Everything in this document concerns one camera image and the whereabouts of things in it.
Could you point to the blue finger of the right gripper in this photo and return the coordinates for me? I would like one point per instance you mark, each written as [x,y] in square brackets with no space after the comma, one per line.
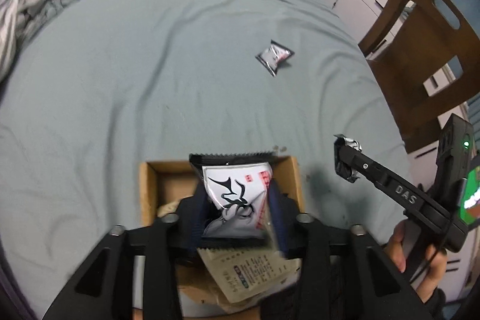
[345,149]

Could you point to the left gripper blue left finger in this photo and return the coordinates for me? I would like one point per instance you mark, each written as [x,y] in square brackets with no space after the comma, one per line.
[190,227]

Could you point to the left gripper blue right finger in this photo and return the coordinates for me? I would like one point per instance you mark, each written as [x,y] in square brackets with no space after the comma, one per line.
[283,212]

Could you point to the cardboard box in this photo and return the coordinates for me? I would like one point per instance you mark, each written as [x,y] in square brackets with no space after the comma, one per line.
[162,185]

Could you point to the snack packet cluster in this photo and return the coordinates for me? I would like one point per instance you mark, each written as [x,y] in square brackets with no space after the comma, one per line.
[237,188]

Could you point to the beige paper packet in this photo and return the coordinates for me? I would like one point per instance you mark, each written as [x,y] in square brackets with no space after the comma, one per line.
[243,273]

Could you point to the person's right hand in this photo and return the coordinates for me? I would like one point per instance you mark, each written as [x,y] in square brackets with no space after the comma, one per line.
[436,270]

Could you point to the brown wooden chair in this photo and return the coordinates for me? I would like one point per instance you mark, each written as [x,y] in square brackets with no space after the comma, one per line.
[434,33]

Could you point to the grey crumpled blanket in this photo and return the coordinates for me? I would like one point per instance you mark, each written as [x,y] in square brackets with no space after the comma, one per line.
[20,22]

